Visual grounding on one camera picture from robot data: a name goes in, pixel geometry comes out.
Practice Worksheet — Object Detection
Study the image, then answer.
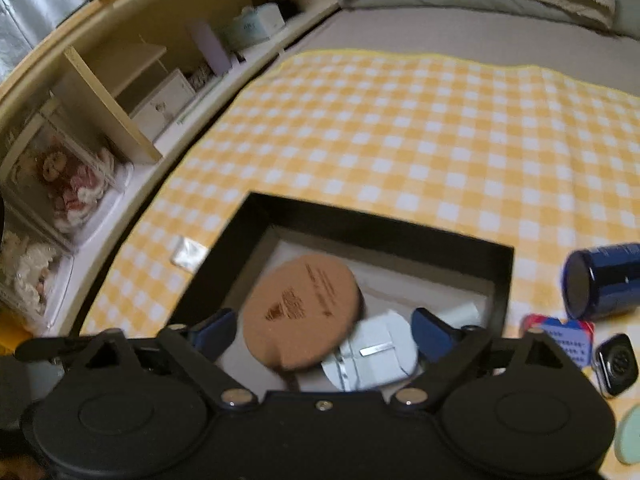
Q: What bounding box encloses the bed with grey sheet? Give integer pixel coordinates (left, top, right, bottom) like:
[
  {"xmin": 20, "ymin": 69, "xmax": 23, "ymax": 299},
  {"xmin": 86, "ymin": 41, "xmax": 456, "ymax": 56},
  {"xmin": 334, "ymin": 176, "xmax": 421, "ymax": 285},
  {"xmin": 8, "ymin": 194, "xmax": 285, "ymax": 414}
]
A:
[{"xmin": 200, "ymin": 5, "xmax": 640, "ymax": 106}]

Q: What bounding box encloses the doll in pink dress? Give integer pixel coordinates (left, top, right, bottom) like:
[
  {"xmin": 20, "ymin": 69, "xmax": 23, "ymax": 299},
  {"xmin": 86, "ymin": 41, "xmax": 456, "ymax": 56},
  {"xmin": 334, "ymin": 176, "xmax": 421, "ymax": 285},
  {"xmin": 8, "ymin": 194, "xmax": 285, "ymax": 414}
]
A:
[{"xmin": 35, "ymin": 145, "xmax": 116, "ymax": 233}]

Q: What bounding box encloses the beige wooden bedside shelf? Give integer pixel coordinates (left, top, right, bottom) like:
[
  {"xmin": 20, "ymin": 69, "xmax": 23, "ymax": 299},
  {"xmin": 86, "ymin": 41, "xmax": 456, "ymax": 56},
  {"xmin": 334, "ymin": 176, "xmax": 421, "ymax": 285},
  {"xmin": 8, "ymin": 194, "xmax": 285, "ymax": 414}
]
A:
[{"xmin": 0, "ymin": 0, "xmax": 341, "ymax": 346}]

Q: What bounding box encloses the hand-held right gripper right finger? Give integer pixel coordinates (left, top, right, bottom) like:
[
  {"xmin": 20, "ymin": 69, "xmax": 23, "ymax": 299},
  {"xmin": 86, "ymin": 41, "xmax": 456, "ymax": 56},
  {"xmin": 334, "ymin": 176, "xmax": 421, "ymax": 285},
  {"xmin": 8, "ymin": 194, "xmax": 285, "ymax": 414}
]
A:
[{"xmin": 390, "ymin": 307, "xmax": 596, "ymax": 413}]

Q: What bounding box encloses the black box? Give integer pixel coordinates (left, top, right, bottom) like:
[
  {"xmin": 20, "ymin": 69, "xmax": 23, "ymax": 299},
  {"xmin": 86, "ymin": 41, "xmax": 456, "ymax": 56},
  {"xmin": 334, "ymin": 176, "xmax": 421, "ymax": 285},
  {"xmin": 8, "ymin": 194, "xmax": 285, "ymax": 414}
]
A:
[{"xmin": 167, "ymin": 191, "xmax": 516, "ymax": 396}]

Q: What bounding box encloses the mint green round case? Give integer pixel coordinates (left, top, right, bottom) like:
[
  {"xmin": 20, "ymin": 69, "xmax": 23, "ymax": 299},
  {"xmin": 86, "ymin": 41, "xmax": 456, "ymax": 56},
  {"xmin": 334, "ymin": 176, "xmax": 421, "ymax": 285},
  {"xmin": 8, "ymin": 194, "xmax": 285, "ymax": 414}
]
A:
[{"xmin": 614, "ymin": 405, "xmax": 640, "ymax": 466}]

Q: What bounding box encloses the doll in white dress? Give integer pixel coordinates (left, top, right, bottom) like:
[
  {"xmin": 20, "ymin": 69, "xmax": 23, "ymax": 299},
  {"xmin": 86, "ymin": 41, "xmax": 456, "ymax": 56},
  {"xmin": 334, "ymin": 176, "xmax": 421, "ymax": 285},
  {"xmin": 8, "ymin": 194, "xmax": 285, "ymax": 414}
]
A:
[{"xmin": 0, "ymin": 232, "xmax": 63, "ymax": 313}]

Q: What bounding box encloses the yellow checkered mat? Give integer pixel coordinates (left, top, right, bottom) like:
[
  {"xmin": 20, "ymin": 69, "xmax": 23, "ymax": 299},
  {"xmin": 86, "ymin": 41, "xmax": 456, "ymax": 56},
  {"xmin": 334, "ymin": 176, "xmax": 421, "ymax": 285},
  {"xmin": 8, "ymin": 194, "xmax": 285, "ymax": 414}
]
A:
[{"xmin": 77, "ymin": 49, "xmax": 640, "ymax": 466}]

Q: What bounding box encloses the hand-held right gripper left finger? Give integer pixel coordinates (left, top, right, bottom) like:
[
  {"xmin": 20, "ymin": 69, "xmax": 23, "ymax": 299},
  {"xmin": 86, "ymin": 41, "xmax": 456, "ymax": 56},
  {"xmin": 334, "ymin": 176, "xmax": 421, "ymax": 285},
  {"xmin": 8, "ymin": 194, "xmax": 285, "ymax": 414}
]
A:
[{"xmin": 15, "ymin": 307, "xmax": 258, "ymax": 412}]

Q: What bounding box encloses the clear plastic strip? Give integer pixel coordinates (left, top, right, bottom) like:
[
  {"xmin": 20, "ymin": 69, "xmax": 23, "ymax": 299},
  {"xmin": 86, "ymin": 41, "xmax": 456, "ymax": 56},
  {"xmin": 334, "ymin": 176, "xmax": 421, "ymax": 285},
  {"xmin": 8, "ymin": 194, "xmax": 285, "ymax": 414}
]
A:
[{"xmin": 170, "ymin": 235, "xmax": 208, "ymax": 274}]

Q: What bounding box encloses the silver foil window cover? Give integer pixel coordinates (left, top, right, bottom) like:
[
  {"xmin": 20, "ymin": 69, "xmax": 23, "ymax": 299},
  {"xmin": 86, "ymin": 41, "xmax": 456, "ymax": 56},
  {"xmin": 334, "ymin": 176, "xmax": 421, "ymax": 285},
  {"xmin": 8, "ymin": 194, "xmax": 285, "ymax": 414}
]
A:
[{"xmin": 0, "ymin": 0, "xmax": 168, "ymax": 78}]

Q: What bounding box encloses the patterned pouch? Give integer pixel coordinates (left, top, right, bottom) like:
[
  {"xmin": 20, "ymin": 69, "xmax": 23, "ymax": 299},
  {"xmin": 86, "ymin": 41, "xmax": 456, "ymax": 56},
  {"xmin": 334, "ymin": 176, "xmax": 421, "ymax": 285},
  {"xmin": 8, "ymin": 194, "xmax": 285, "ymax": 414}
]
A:
[{"xmin": 187, "ymin": 62, "xmax": 219, "ymax": 92}]

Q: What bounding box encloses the purple upright box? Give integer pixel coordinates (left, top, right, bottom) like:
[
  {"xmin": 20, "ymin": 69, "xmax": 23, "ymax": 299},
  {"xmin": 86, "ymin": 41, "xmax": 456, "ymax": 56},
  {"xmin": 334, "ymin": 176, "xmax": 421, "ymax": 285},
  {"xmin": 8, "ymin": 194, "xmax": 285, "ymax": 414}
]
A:
[{"xmin": 189, "ymin": 19, "xmax": 233, "ymax": 76}]

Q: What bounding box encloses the black smart watch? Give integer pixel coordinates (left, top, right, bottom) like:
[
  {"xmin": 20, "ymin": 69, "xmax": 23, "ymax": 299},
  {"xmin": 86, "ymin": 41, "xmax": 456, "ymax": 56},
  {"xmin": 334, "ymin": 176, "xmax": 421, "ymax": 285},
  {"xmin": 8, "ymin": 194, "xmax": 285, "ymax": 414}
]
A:
[{"xmin": 592, "ymin": 334, "xmax": 640, "ymax": 400}]

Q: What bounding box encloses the small white drawer box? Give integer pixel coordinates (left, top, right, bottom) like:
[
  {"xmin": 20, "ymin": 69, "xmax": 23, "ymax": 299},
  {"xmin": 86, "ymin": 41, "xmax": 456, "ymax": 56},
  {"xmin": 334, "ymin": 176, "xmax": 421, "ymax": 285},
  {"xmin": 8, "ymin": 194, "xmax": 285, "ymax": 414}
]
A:
[{"xmin": 131, "ymin": 69, "xmax": 197, "ymax": 143}]

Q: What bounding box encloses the pale tissue box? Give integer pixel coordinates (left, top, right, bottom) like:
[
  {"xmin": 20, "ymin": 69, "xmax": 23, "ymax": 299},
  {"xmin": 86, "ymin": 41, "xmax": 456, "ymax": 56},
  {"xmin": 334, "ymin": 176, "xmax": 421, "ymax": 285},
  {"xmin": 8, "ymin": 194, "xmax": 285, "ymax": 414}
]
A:
[{"xmin": 222, "ymin": 2, "xmax": 286, "ymax": 52}]

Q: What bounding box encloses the dark blue bottle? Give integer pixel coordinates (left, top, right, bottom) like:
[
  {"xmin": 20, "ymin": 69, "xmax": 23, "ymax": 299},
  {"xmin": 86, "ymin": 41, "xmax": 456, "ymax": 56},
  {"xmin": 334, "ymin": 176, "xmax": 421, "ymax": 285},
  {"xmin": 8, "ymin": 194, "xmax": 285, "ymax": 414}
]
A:
[{"xmin": 562, "ymin": 242, "xmax": 640, "ymax": 321}]

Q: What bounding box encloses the clear display box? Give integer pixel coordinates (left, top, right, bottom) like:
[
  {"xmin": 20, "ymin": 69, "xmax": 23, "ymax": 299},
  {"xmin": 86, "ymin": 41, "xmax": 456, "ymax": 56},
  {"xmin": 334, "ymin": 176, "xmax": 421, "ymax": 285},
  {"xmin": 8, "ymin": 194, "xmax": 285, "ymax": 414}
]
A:
[{"xmin": 0, "ymin": 102, "xmax": 136, "ymax": 256}]

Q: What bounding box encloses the white round plastic device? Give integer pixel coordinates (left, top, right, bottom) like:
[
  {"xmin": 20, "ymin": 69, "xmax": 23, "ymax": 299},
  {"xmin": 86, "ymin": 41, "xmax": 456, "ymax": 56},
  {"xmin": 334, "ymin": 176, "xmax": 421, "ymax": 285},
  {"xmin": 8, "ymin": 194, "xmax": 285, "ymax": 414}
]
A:
[{"xmin": 320, "ymin": 310, "xmax": 420, "ymax": 392}]

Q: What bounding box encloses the colourful card box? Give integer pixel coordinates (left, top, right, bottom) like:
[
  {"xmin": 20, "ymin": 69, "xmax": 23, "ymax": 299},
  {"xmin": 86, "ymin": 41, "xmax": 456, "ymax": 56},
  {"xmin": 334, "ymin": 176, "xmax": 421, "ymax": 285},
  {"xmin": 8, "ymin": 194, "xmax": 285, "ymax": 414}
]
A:
[{"xmin": 520, "ymin": 314, "xmax": 596, "ymax": 371}]

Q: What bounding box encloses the round cork coaster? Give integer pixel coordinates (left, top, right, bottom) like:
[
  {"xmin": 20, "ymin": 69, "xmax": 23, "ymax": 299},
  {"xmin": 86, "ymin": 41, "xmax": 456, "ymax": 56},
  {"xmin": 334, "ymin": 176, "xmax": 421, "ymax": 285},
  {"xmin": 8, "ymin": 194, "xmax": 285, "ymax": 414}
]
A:
[{"xmin": 241, "ymin": 255, "xmax": 363, "ymax": 372}]

